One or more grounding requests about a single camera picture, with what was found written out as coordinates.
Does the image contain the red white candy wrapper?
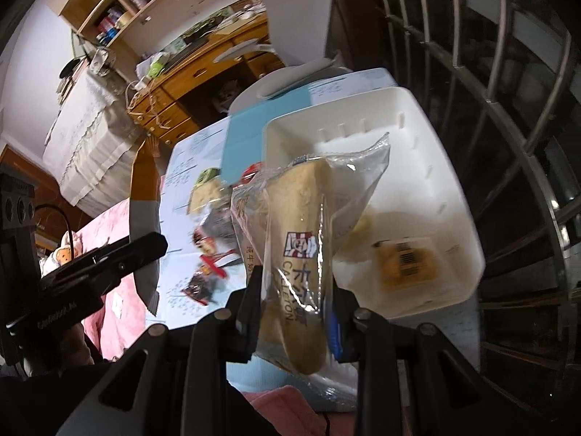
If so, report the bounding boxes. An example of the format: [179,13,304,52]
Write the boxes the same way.
[193,226,241,279]

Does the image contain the orange biscuit snack bag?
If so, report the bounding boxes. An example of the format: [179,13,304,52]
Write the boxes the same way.
[371,237,447,292]

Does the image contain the large triangular bread package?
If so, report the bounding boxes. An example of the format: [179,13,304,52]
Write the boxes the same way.
[229,132,392,375]

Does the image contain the clear pastry snack bag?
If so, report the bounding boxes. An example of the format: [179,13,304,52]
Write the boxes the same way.
[187,178,227,215]

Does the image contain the small red snack packet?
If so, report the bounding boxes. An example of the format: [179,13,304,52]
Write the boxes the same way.
[234,161,263,187]

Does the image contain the clear nut cluster packet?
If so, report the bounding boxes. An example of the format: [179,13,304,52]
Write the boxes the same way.
[182,271,218,306]

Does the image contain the green pineapple cake packet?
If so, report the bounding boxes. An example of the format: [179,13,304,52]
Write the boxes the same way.
[194,167,220,188]

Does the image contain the patterned blue white tablecloth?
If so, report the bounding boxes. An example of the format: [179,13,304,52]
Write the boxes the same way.
[158,69,484,408]

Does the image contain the white plastic storage bin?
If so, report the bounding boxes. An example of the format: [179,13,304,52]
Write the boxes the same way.
[263,87,484,319]

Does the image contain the wooden desk with drawers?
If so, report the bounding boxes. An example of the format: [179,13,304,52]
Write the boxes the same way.
[127,15,283,148]

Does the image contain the cat under desk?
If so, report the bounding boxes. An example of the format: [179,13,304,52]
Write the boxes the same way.
[213,80,242,114]

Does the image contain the steel window guard bars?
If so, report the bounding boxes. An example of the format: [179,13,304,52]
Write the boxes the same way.
[374,0,580,406]

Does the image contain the grey office chair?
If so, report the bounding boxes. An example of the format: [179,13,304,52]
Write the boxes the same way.
[214,0,350,115]

